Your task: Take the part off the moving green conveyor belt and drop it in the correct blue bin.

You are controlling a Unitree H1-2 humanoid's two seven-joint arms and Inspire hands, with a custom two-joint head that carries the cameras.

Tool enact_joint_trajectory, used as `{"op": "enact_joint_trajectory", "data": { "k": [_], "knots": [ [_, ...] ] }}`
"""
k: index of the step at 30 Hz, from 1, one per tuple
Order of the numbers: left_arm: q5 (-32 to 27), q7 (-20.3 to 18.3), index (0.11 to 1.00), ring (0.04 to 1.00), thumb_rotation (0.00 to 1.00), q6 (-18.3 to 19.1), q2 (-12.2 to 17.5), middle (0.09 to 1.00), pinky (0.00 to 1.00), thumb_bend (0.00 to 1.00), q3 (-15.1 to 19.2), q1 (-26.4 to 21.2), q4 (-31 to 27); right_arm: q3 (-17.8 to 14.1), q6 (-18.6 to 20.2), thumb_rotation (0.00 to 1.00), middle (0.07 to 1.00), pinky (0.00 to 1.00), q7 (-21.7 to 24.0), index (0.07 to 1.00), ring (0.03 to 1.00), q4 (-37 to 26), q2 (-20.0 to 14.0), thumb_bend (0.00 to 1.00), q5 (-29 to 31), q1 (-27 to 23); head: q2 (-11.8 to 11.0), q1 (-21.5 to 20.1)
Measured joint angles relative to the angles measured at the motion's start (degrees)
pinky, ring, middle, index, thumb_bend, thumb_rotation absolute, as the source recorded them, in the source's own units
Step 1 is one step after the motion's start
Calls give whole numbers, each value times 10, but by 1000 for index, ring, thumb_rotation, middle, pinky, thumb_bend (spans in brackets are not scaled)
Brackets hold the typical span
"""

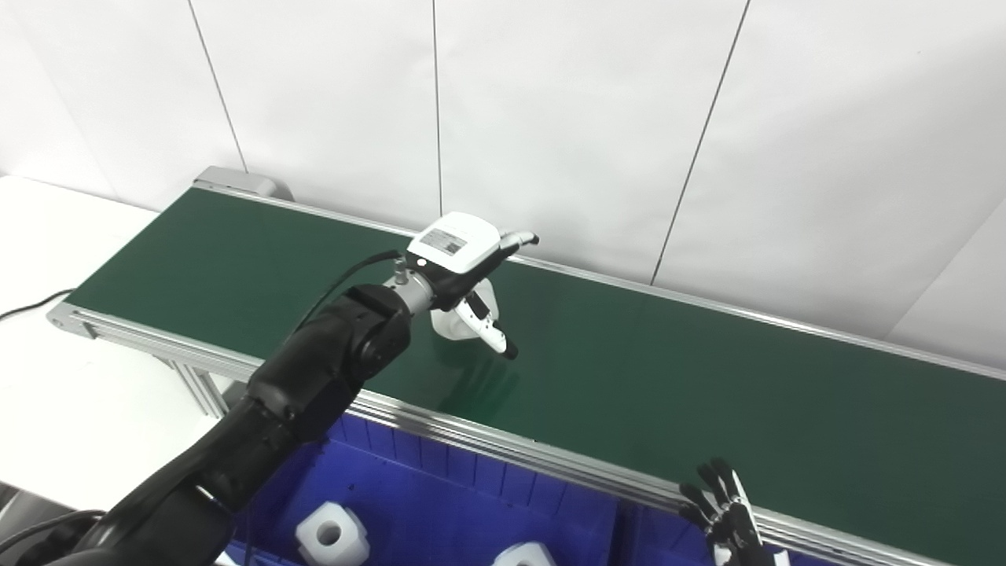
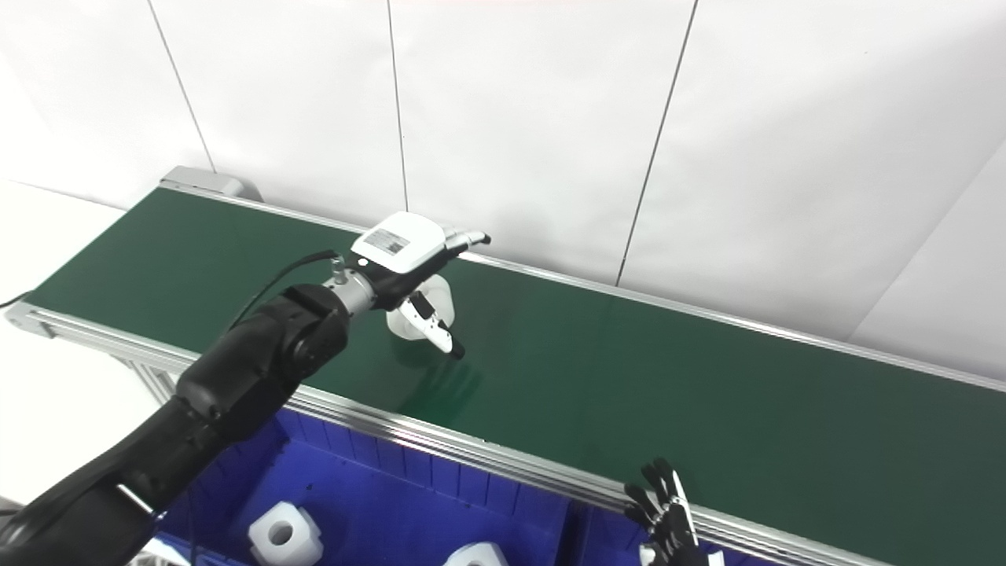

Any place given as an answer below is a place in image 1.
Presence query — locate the green conveyor belt aluminium frame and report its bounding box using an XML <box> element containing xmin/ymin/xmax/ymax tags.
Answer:
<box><xmin>46</xmin><ymin>185</ymin><xmax>1006</xmax><ymax>566</ymax></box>

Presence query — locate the aluminium conveyor support leg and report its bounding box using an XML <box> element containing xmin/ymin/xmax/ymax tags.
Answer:
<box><xmin>156</xmin><ymin>356</ymin><xmax>238</xmax><ymax>419</ymax></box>

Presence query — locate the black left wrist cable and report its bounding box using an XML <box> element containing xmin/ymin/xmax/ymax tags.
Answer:
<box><xmin>292</xmin><ymin>249</ymin><xmax>403</xmax><ymax>335</ymax></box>

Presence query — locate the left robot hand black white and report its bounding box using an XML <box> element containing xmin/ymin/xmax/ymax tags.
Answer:
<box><xmin>405</xmin><ymin>211</ymin><xmax>542</xmax><ymax>362</ymax></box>

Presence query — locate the white cube part with hole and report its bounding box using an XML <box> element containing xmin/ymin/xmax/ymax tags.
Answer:
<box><xmin>430</xmin><ymin>279</ymin><xmax>501</xmax><ymax>341</ymax></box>
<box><xmin>493</xmin><ymin>542</ymin><xmax>558</xmax><ymax>566</ymax></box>
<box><xmin>296</xmin><ymin>502</ymin><xmax>371</xmax><ymax>566</ymax></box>

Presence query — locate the blue bin with white parts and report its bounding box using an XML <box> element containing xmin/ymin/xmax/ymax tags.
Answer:
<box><xmin>224</xmin><ymin>413</ymin><xmax>631</xmax><ymax>566</ymax></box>

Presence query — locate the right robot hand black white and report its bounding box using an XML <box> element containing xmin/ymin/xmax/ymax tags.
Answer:
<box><xmin>679</xmin><ymin>458</ymin><xmax>791</xmax><ymax>566</ymax></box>

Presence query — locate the grey conveyor motor housing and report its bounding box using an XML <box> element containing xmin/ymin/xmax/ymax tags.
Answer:
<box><xmin>193</xmin><ymin>166</ymin><xmax>294</xmax><ymax>204</ymax></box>

